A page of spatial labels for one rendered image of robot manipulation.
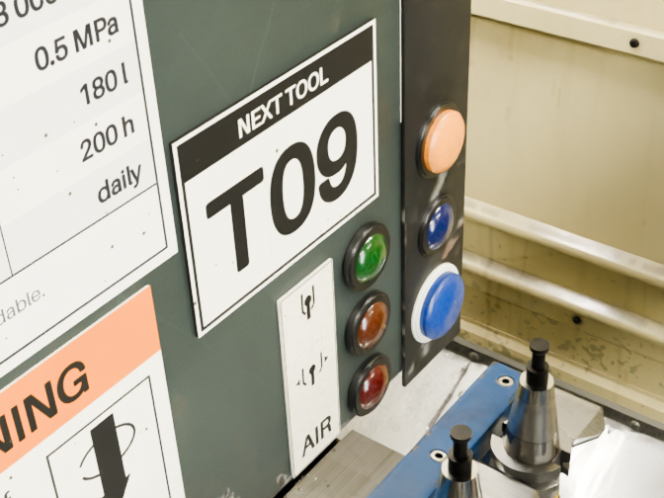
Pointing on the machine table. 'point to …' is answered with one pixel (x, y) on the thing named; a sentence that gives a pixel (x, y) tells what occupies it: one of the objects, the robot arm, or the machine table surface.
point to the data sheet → (75, 166)
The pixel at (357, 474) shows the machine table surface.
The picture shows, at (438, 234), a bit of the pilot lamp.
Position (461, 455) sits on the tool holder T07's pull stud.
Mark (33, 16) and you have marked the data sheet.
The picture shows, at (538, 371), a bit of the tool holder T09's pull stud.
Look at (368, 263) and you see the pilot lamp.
